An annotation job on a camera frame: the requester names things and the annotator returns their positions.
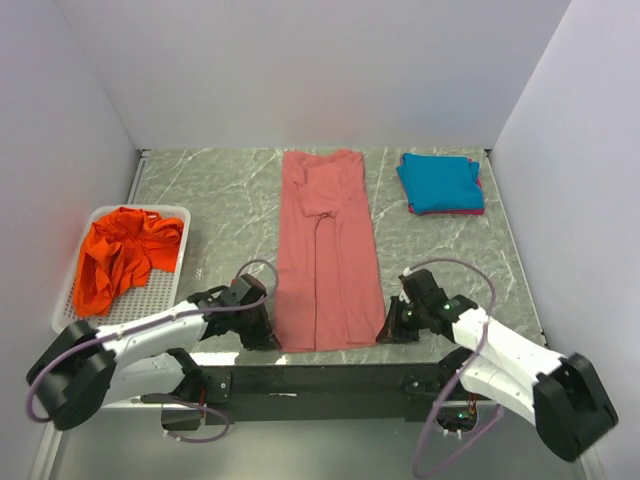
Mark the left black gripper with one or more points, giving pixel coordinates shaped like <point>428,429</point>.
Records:
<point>264,337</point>

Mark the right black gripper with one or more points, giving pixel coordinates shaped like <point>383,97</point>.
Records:
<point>392,331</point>

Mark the salmon pink t-shirt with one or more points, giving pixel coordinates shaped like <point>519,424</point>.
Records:
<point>329,295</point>

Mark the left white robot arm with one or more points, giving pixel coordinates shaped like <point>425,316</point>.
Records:
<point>164,333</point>

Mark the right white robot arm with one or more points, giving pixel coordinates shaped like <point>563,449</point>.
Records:
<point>562,397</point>

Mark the white plastic basket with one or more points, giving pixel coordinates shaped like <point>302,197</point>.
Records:
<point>158,294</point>

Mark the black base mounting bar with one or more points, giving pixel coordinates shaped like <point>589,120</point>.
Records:
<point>307,392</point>

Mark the orange t-shirt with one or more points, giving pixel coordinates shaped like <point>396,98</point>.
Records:
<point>119,252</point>

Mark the folded blue t-shirt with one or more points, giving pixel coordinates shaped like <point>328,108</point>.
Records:
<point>440,182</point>

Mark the aluminium frame rail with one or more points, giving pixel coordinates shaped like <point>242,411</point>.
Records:
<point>94,385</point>

